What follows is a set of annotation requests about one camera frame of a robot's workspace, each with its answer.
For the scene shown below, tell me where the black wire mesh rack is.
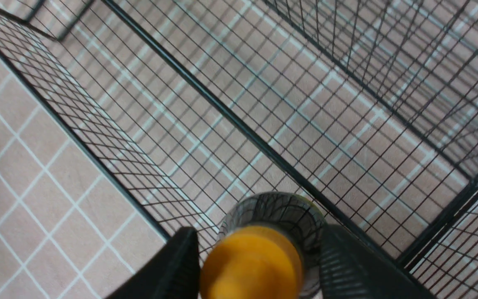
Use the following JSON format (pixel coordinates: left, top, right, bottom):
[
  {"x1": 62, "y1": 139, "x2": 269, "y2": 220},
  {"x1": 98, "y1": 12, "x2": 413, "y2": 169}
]
[{"x1": 0, "y1": 0, "x2": 478, "y2": 299}]

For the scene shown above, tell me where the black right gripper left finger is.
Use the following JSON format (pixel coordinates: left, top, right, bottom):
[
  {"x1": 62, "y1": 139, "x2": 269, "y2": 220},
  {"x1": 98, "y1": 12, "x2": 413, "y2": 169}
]
[{"x1": 108, "y1": 227, "x2": 200, "y2": 299}]

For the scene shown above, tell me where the dark sauce bottle orange cap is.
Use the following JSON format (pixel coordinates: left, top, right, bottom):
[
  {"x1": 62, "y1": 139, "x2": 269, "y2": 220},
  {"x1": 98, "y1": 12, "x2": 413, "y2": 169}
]
[{"x1": 199, "y1": 191, "x2": 327, "y2": 299}]

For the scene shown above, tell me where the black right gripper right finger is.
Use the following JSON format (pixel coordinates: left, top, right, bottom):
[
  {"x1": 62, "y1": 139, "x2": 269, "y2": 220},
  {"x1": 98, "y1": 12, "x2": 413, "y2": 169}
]
[{"x1": 320, "y1": 224, "x2": 435, "y2": 299}]

